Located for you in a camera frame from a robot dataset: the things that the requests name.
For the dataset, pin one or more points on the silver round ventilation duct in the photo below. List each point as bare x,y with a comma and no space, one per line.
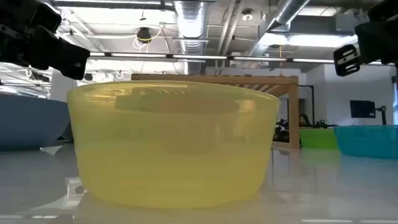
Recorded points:
190,28

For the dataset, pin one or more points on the wooden slatted shelf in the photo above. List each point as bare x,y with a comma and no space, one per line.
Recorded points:
293,118

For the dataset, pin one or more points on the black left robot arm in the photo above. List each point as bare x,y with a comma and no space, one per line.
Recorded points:
28,12

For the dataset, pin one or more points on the black wall monitor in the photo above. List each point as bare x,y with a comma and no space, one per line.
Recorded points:
362,109

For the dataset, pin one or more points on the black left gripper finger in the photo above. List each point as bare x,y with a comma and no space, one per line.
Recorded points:
74,60

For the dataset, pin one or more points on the small black dome camera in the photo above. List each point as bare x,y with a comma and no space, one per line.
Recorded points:
88,76

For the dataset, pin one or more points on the white round column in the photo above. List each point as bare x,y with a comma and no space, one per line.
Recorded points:
62,90

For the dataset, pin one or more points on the small green bowl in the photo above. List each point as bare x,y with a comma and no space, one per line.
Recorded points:
317,138

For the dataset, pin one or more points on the black ceiling camera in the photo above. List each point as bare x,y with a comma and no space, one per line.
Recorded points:
144,35

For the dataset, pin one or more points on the large blue bowl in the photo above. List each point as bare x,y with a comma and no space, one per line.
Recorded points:
28,124

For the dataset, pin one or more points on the round ceiling fixture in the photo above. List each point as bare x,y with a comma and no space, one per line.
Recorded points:
247,15

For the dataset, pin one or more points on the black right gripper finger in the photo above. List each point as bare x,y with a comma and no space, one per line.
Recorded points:
342,67

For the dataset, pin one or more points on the long ceiling light strip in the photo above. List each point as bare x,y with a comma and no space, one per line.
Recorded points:
199,57

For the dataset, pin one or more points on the silver slanted ventilation duct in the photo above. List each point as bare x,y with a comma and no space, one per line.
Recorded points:
280,15

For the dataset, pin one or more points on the small cyan bowl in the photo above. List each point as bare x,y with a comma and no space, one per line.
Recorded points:
370,141

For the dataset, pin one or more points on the yellow translucent plastic bowl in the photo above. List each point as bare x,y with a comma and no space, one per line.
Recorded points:
171,168

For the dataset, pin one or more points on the person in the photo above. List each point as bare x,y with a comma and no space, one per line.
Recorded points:
303,120

